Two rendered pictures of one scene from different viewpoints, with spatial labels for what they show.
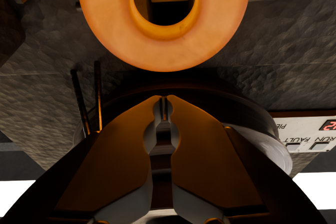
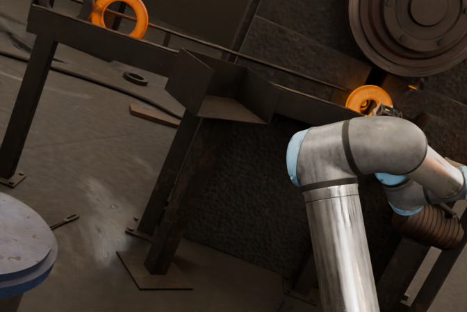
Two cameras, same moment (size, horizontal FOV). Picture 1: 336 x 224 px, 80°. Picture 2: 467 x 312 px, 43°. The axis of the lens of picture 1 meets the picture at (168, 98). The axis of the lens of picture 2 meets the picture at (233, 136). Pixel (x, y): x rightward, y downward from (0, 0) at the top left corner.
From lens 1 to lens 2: 191 cm
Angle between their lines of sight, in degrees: 61
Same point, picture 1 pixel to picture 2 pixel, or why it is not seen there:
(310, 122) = not seen: outside the picture
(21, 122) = not seen: outside the picture
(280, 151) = (353, 23)
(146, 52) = (381, 99)
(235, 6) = (352, 101)
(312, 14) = (321, 70)
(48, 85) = (452, 77)
